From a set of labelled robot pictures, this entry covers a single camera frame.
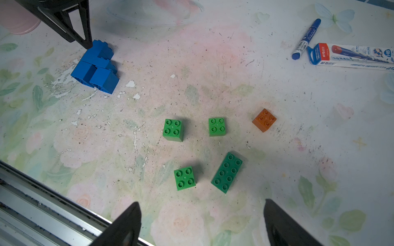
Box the long green lego brick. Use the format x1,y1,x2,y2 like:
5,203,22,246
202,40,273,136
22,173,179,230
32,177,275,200
211,152,243,194

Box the white toothpaste tube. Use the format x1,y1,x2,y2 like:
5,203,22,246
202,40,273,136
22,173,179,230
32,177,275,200
307,43,394,71

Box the blue marker pen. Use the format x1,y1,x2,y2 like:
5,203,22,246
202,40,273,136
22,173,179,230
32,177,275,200
291,18,321,60

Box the aluminium front rail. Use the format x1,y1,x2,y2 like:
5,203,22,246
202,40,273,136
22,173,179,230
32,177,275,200
0,159,155,246

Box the long blue lego brick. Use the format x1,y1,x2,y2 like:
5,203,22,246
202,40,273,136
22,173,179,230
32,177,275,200
81,48,118,74

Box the pink pen bucket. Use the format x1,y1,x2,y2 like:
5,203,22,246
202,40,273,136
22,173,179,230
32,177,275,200
1,0,41,35

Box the orange lego brick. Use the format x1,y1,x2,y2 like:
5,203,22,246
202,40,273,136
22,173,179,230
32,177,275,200
252,108,277,132

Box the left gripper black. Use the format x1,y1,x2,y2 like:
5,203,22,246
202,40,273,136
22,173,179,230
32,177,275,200
16,0,93,49

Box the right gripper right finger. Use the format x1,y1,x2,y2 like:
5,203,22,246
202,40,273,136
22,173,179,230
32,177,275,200
264,199,322,246

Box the small blue lego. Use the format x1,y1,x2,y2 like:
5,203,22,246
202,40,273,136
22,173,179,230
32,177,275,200
92,40,114,60

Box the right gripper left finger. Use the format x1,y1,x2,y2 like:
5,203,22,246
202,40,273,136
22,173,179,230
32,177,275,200
90,202,142,246

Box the green lego small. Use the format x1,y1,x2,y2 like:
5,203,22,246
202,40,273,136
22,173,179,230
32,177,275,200
208,117,226,137

